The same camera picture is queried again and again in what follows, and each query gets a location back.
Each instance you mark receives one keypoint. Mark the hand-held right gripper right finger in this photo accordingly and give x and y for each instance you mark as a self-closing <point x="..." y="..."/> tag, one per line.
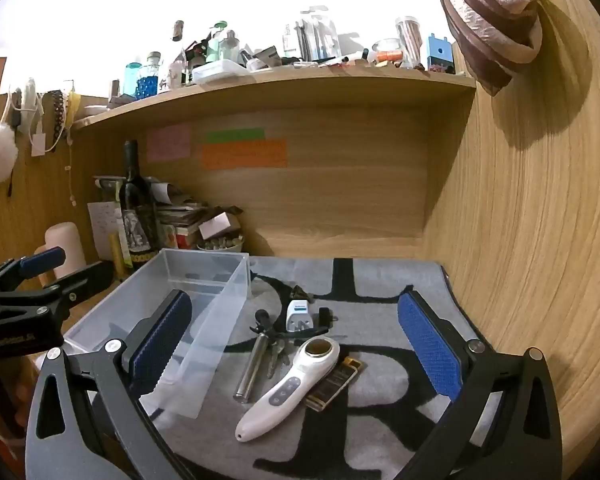
<point x="430" y="345"/>

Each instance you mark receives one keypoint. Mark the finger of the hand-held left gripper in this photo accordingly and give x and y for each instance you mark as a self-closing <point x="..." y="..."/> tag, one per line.
<point x="42" y="260"/>
<point x="87" y="280"/>

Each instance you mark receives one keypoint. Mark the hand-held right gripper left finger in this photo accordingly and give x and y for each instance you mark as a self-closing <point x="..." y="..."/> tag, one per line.
<point x="162" y="335"/>

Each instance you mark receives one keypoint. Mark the clear plastic bin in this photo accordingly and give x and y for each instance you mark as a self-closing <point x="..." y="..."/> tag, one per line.
<point x="215" y="290"/>

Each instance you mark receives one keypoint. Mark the black clip microphone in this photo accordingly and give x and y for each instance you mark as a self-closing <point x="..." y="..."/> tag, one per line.
<point x="326" y="316"/>

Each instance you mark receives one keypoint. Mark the white travel adapter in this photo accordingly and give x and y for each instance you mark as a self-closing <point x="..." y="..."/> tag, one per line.
<point x="299" y="315"/>

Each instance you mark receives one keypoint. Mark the white handheld massager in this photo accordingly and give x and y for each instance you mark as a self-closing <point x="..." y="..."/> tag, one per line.
<point x="290" y="385"/>

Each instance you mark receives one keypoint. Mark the brown pinecone ornament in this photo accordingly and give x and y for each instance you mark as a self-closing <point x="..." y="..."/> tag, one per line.
<point x="298" y="291"/>

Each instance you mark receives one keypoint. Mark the white oblong device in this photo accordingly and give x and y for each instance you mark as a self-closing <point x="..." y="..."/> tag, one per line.
<point x="66" y="247"/>

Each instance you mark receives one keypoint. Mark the beige tube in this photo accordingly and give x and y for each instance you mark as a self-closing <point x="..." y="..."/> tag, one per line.
<point x="115" y="255"/>

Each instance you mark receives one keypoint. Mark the handwritten paper note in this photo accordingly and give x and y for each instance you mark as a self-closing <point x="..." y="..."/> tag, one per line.
<point x="102" y="230"/>

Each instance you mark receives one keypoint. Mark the dark wine bottle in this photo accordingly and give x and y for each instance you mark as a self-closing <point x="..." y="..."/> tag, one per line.
<point x="136" y="210"/>

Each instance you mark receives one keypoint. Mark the silver metal cylinder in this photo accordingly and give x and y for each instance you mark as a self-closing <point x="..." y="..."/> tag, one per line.
<point x="255" y="360"/>

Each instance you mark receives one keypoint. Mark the bowl of stones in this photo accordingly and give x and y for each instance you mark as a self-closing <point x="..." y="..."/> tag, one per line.
<point x="220" y="246"/>

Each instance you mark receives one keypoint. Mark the black curved band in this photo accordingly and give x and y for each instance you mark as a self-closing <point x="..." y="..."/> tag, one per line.
<point x="320" y="329"/>

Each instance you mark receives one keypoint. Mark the stack of books and papers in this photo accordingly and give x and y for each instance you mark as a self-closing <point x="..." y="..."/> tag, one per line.
<point x="180" y="215"/>

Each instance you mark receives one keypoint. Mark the grey patterned mat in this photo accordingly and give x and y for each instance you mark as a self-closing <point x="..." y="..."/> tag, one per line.
<point x="205" y="440"/>

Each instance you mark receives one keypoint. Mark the rolled magazine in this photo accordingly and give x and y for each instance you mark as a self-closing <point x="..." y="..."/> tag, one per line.
<point x="160" y="190"/>

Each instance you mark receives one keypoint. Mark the white paper tag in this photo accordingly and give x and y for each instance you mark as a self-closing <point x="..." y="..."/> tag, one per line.
<point x="38" y="144"/>

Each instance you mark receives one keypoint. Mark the white card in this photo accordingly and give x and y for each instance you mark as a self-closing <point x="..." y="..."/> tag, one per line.
<point x="219" y="225"/>

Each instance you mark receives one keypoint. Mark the pink sticky note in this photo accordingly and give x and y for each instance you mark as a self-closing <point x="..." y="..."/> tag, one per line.
<point x="168" y="143"/>

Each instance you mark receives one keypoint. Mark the orange sticky note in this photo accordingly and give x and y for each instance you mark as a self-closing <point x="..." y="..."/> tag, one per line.
<point x="245" y="154"/>

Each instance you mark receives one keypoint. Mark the blue glass bottle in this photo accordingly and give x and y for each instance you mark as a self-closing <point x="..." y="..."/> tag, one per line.
<point x="132" y="80"/>

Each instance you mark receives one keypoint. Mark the green sticky note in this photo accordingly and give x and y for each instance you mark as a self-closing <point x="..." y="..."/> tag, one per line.
<point x="235" y="135"/>

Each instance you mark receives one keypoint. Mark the blue beaded jar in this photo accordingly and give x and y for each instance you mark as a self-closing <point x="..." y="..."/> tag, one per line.
<point x="149" y="82"/>

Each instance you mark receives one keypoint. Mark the clear glass bottle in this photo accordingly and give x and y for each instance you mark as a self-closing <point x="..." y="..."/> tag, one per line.
<point x="178" y="72"/>

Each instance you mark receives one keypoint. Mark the white plastic box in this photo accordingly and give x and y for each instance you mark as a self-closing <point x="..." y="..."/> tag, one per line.
<point x="217" y="70"/>

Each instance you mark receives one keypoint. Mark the green capped bottle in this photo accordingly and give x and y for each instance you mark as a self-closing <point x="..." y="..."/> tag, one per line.
<point x="216" y="42"/>

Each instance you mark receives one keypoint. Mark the wooden shelf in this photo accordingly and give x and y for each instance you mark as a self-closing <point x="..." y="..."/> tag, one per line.
<point x="280" y="87"/>

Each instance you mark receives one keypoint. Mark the grey cream tube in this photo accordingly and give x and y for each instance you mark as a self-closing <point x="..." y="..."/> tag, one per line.
<point x="266" y="59"/>

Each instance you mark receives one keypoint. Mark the blue box figure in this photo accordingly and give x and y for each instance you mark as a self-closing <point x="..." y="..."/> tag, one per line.
<point x="440" y="55"/>

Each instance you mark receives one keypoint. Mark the clear jar of sticks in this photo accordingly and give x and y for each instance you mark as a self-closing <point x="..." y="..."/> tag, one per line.
<point x="409" y="42"/>

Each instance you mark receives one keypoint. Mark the pink cloth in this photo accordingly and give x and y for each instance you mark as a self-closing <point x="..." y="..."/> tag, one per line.
<point x="480" y="20"/>

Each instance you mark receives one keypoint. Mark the clear package of tools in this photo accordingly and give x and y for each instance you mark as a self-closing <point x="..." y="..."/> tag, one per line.
<point x="319" y="35"/>

